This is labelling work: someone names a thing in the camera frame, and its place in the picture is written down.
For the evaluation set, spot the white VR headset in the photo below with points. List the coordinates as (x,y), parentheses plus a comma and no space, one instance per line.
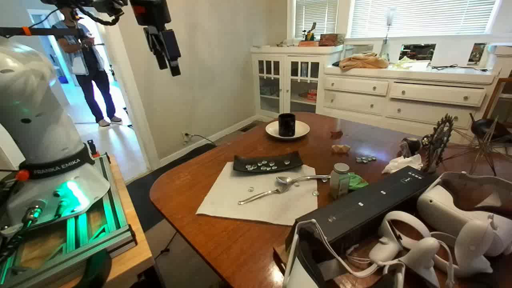
(472,215)

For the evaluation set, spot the green packet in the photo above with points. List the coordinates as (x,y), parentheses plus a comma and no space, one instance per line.
(355,181)

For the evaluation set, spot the white glass-door cabinet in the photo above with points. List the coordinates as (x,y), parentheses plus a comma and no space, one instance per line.
(287,79)

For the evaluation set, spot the long black box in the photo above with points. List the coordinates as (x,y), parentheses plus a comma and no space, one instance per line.
(357,215)

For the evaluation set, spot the green robot base mount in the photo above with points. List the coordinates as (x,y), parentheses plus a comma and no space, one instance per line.
(51,228)

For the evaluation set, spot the black mug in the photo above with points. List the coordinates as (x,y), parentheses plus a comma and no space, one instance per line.
(287,124)

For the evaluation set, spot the silver fork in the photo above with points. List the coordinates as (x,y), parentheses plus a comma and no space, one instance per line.
(263,194)

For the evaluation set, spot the black rectangular plate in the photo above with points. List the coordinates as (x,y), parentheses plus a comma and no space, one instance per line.
(263,165)

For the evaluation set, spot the white round plate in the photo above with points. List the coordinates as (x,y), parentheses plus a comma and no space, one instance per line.
(301,130)

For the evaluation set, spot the white napkin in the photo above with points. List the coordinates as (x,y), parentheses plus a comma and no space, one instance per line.
(279,209)

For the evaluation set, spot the white VR controller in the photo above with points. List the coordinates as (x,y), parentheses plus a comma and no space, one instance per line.
(400,253)

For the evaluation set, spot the person in doorway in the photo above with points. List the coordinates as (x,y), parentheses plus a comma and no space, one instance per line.
(85,65)

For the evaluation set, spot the wooden dining table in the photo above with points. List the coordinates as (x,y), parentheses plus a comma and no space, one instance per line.
(242,252)

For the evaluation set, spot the black metal ornament stand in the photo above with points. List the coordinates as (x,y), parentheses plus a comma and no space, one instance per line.
(434,145)

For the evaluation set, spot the small glass jar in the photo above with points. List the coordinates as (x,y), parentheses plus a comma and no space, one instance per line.
(339,181)

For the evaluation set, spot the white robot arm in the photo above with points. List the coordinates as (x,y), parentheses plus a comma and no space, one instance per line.
(31,113)

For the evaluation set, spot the white dresser with drawers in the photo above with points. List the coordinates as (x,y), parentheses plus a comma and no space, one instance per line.
(410,101)

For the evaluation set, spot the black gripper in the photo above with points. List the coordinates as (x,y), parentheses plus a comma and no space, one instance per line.
(163,45)

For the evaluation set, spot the silver spoon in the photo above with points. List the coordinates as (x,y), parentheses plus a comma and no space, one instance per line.
(290,181)

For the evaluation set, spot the crumpled white tissue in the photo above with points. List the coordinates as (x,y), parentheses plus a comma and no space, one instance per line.
(400,162)

